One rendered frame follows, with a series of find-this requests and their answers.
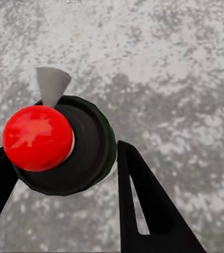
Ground insectifuge atomizer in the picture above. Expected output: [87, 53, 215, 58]
[2, 66, 118, 197]

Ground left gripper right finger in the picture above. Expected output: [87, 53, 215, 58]
[117, 140, 206, 253]

